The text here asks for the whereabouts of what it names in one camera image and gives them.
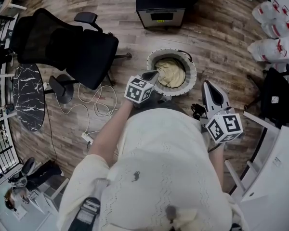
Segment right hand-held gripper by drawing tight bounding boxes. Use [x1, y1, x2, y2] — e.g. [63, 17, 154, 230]
[201, 80, 244, 145]

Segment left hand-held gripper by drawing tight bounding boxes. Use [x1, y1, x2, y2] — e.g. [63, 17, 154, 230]
[124, 70, 160, 105]

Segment beige clothes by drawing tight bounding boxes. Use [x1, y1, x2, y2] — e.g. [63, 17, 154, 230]
[154, 58, 186, 89]

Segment round woven laundry basket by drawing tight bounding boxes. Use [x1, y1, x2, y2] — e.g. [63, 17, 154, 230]
[146, 48, 197, 97]

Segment person's right forearm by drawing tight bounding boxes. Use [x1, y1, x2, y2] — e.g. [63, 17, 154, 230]
[208, 141, 226, 193]

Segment person's left forearm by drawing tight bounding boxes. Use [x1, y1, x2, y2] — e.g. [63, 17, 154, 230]
[88, 100, 135, 167]

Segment black chair with white label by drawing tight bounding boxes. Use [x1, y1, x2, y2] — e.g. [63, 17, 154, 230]
[244, 63, 289, 130]

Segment black mesh office chair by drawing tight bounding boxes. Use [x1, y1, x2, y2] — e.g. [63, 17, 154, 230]
[9, 8, 133, 91]

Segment white power strip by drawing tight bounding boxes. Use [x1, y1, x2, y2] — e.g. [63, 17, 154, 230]
[81, 132, 94, 146]

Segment white desk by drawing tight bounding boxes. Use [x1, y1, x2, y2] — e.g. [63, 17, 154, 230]
[224, 110, 289, 231]

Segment white knit sweater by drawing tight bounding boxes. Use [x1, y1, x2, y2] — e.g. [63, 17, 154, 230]
[56, 107, 243, 231]

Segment black and silver cabinet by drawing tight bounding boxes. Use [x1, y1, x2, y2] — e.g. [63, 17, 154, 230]
[135, 0, 186, 30]

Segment small grey clip-on microphone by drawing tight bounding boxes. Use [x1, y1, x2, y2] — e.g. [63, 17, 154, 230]
[165, 205, 177, 224]

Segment black marble round table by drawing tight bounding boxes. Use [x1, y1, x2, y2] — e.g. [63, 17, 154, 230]
[12, 64, 47, 132]

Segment black metal rack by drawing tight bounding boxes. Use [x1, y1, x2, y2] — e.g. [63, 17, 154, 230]
[0, 14, 18, 70]

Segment white power cable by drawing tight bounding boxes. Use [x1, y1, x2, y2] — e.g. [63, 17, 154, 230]
[54, 82, 119, 136]

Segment black round pedestal base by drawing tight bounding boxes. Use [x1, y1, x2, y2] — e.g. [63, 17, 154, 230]
[49, 74, 75, 104]

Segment grey shoulder strap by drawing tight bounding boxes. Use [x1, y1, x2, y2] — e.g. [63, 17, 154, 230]
[67, 178, 111, 231]

